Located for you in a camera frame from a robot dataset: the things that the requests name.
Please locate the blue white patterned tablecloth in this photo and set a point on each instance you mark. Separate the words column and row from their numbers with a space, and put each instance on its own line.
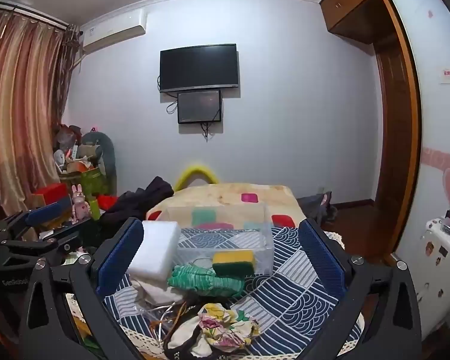
column 290, row 305

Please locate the red box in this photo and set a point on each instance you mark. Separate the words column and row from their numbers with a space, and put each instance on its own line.
column 48, row 195

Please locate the dark bag on floor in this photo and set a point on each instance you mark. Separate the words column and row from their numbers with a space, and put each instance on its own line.
column 318, row 207

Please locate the white cabinet with stickers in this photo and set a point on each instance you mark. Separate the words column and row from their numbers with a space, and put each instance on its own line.
column 430, row 270

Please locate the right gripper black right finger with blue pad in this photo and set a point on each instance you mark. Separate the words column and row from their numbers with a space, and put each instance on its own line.
column 394, row 330

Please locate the black clothes pile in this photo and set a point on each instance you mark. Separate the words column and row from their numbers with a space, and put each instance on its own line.
column 135, row 204

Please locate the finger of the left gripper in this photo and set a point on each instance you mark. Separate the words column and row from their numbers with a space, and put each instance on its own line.
column 80, row 234
column 20, row 222

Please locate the clear plastic box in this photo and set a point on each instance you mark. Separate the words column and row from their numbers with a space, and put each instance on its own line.
column 206, row 230

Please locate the pink rabbit plush toy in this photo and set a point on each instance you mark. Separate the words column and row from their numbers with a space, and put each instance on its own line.
column 80, row 207

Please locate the white towel cloth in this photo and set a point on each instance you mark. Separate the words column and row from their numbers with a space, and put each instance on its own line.
column 155, row 293

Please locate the white sponge block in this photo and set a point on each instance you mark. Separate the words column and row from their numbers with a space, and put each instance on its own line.
column 153, row 259

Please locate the grey green plush pillow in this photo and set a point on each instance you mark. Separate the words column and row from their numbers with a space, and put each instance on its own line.
column 108, row 156

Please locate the black wall television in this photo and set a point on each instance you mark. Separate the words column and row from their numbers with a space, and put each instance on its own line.
column 199, row 67

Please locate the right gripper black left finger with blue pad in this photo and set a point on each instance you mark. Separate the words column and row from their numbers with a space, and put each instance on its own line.
column 48, row 331

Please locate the yellow green scrub sponge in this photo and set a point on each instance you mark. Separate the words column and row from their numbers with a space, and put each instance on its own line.
column 235, row 263

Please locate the green box of clutter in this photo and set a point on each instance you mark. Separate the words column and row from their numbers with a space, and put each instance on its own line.
column 89, row 172

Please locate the striped brown curtain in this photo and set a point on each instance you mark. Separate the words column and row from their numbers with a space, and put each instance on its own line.
column 36, row 62

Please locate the white air conditioner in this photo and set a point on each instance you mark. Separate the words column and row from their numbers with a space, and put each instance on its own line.
column 119, row 28

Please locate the green knitted glove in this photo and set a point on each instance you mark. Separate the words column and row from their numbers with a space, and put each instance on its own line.
column 204, row 282

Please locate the floral patterned cloth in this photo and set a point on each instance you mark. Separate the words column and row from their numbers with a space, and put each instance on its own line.
column 226, row 330

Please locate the small black wall monitor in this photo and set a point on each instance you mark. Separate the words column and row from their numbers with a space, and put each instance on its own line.
column 199, row 107

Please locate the beige blanket coloured squares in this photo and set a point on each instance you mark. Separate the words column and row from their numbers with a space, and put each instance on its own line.
column 278, row 198

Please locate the yellow fuzzy arch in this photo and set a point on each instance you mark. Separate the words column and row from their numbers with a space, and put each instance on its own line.
column 195, row 172

